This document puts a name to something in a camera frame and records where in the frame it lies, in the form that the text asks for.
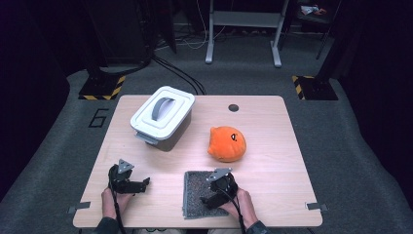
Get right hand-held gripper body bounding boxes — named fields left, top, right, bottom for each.
left=206, top=167, right=239, bottom=203

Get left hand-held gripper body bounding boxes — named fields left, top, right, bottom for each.
left=107, top=158, right=137, bottom=195

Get grey fluffy towel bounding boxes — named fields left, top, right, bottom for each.
left=182, top=170, right=230, bottom=219

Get orange plush toy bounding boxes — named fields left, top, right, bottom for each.
left=207, top=126, right=247, bottom=163

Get brown translucent storage box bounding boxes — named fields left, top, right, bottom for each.
left=134, top=110, right=193, bottom=152

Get white lid with grey handle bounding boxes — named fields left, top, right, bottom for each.
left=130, top=85, right=196, bottom=141

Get person's left hand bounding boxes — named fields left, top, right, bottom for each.
left=100, top=186, right=134, bottom=220

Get person's right hand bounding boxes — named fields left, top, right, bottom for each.
left=222, top=187, right=260, bottom=230

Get grey tape strip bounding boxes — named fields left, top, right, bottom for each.
left=306, top=202, right=328, bottom=212
left=67, top=201, right=92, bottom=215

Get black striped stand base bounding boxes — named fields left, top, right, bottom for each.
left=78, top=75, right=127, bottom=101
left=291, top=75, right=339, bottom=101

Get dark cabinet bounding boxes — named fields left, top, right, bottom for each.
left=86, top=0, right=154, bottom=66

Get black cart with clutter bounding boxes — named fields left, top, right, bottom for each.
left=288, top=0, right=342, bottom=33

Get right hand-held gripper black cable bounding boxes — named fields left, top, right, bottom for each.
left=222, top=187, right=247, bottom=234

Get hand-held gripper black cable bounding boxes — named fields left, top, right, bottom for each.
left=109, top=181, right=127, bottom=234
left=222, top=187, right=247, bottom=234

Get left hand-held gripper black cable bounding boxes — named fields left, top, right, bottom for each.
left=109, top=181, right=127, bottom=234

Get black floor cables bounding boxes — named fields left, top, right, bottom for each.
left=152, top=57, right=207, bottom=96

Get white floor cables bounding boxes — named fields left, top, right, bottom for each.
left=176, top=0, right=228, bottom=50

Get white metal desk frame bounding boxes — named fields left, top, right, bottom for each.
left=205, top=0, right=290, bottom=68

